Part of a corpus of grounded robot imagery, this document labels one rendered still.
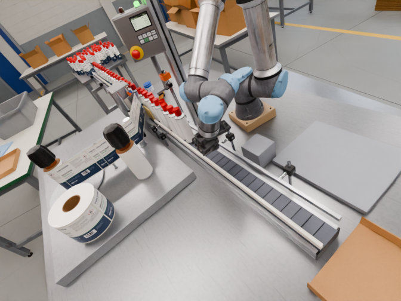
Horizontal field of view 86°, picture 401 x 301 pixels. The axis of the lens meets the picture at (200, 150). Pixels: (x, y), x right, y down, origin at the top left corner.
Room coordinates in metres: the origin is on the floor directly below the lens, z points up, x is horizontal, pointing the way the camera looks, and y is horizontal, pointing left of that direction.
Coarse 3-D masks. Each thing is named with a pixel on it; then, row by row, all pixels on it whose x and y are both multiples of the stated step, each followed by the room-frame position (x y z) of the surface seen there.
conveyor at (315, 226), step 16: (224, 160) 0.67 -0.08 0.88; (224, 176) 0.58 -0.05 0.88; (240, 176) 0.55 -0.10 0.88; (256, 176) 0.51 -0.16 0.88; (256, 192) 0.45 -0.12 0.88; (272, 192) 0.42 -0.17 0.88; (288, 208) 0.34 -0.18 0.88; (304, 208) 0.32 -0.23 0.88; (304, 224) 0.28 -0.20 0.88; (320, 224) 0.26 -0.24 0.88; (320, 240) 0.22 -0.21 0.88
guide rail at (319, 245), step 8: (176, 136) 0.94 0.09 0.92; (184, 144) 0.85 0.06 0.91; (208, 160) 0.67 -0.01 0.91; (216, 168) 0.62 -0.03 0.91; (240, 184) 0.49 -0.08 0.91; (248, 192) 0.44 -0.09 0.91; (256, 200) 0.41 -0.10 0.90; (272, 208) 0.35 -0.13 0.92; (280, 216) 0.31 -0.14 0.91; (288, 224) 0.29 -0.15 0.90; (296, 224) 0.27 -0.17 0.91; (304, 232) 0.24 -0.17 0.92; (312, 240) 0.22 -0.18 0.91; (320, 248) 0.19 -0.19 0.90
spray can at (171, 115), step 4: (168, 108) 0.93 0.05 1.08; (172, 108) 0.93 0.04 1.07; (168, 112) 0.94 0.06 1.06; (172, 112) 0.93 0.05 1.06; (168, 116) 0.94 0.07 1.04; (172, 116) 0.92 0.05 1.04; (172, 120) 0.93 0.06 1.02; (172, 124) 0.94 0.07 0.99; (176, 124) 0.92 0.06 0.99; (176, 128) 0.93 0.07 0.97; (180, 132) 0.92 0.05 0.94; (180, 136) 0.93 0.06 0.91
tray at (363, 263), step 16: (368, 224) 0.21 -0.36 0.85; (352, 240) 0.20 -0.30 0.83; (368, 240) 0.18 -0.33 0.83; (384, 240) 0.16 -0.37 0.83; (400, 240) 0.14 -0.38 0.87; (336, 256) 0.18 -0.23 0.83; (352, 256) 0.16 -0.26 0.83; (368, 256) 0.15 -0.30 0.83; (384, 256) 0.13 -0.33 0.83; (400, 256) 0.12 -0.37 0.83; (320, 272) 0.16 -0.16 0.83; (336, 272) 0.14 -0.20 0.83; (352, 272) 0.13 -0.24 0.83; (368, 272) 0.12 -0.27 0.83; (384, 272) 0.10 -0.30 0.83; (400, 272) 0.09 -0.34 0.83; (320, 288) 0.13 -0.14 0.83; (336, 288) 0.11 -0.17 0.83; (352, 288) 0.10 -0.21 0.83; (368, 288) 0.09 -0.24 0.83; (384, 288) 0.07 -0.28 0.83; (400, 288) 0.06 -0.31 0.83
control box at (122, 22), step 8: (136, 8) 1.07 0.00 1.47; (144, 8) 1.05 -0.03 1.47; (120, 16) 1.08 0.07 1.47; (128, 16) 1.07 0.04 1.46; (120, 24) 1.08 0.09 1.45; (128, 24) 1.07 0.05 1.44; (120, 32) 1.08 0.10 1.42; (128, 32) 1.08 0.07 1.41; (136, 32) 1.07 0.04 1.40; (144, 32) 1.06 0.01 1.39; (128, 40) 1.08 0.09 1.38; (136, 40) 1.07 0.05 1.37; (160, 40) 1.05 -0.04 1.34; (128, 48) 1.08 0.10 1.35; (136, 48) 1.08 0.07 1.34; (144, 48) 1.07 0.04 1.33; (152, 48) 1.06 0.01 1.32; (160, 48) 1.05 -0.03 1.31; (144, 56) 1.07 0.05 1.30
